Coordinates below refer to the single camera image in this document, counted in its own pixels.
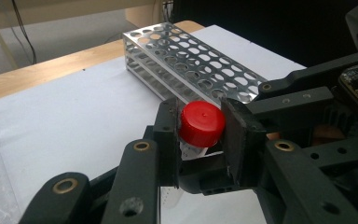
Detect white table cover sheet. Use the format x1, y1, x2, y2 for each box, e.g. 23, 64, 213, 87
0, 24, 308, 224

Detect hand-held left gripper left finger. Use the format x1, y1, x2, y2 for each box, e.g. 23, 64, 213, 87
152, 98, 182, 189

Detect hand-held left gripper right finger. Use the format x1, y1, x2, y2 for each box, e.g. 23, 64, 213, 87
221, 96, 268, 189

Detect black curtain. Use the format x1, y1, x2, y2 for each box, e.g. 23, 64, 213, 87
170, 0, 358, 68

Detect red screw cap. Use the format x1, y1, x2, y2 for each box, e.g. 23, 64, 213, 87
178, 100, 227, 149

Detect black hanging cable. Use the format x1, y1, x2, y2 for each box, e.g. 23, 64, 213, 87
10, 0, 38, 65

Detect perforated metal tube rack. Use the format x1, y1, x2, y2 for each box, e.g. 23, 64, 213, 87
122, 21, 269, 108

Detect black cable bundle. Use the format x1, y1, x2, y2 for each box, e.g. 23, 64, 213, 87
162, 0, 173, 21

